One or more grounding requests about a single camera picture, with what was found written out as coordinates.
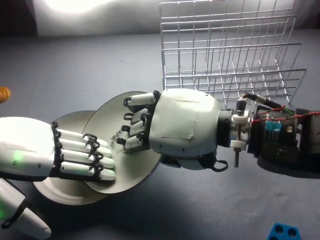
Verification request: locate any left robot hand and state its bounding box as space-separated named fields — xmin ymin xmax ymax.
xmin=0 ymin=116 xmax=117 ymax=240

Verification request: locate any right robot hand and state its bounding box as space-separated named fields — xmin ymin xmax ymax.
xmin=116 ymin=88 xmax=229 ymax=173

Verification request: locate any white round plate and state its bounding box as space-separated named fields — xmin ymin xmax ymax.
xmin=31 ymin=110 xmax=111 ymax=206
xmin=81 ymin=91 xmax=163 ymax=195

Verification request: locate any orange ribbed toy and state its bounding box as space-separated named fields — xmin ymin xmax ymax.
xmin=0 ymin=86 xmax=11 ymax=104

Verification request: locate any grey table cloth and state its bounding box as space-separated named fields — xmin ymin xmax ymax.
xmin=0 ymin=23 xmax=320 ymax=240

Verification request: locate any white backdrop sheet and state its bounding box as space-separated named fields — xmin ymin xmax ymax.
xmin=32 ymin=0 xmax=320 ymax=36

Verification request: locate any black curtain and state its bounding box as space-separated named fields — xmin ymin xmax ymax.
xmin=0 ymin=0 xmax=38 ymax=38

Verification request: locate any blue block with round holes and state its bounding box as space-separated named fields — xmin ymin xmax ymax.
xmin=266 ymin=214 xmax=304 ymax=240

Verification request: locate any silver wire dish rack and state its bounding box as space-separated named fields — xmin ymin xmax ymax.
xmin=159 ymin=1 xmax=308 ymax=106

